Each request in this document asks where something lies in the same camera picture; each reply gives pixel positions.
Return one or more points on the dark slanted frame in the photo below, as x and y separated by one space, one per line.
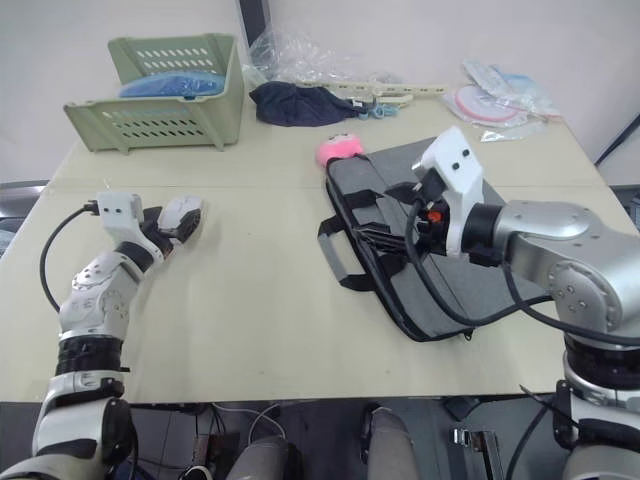
620 137

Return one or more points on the pink plush charm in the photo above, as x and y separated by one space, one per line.
339 148

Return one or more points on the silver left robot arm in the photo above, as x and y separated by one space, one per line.
95 295

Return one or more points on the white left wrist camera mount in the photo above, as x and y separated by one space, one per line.
117 211

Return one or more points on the cream plastic hanger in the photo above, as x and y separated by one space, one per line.
390 91

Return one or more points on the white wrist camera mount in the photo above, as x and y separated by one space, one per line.
457 170
117 211

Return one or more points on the grey laptop bag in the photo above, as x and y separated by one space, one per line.
400 280

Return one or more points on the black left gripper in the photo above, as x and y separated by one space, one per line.
154 239

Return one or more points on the clear crumpled plastic bag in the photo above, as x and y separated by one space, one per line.
295 55

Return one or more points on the clear bag with pink discs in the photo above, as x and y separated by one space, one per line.
475 102

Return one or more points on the blue packet in plastic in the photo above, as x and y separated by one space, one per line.
170 86

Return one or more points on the light blue clip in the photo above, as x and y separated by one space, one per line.
377 112

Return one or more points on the green plastic basket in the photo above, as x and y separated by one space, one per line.
165 122

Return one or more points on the dark navy cloth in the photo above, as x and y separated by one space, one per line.
295 105

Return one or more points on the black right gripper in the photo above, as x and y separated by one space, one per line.
431 220

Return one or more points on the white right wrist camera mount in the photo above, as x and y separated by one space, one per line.
457 170

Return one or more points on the clear bag with blue item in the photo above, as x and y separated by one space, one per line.
505 80

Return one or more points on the dark vertical post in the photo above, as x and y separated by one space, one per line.
254 22

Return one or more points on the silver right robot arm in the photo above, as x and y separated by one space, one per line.
575 260

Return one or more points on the metal bracket under table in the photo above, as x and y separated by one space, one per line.
475 447

